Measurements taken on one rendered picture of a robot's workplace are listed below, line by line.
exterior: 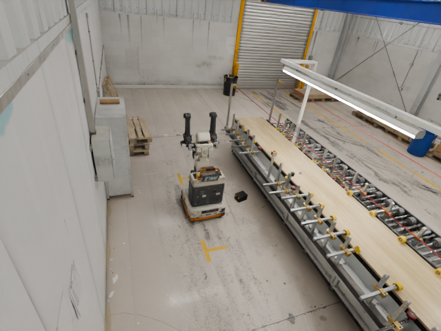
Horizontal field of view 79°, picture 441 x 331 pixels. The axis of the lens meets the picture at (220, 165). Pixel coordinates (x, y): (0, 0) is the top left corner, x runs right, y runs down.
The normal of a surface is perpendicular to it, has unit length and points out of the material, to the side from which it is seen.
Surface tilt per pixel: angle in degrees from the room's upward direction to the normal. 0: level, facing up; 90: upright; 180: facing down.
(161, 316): 0
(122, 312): 0
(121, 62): 90
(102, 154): 90
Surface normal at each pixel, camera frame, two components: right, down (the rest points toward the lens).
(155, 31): 0.32, 0.54
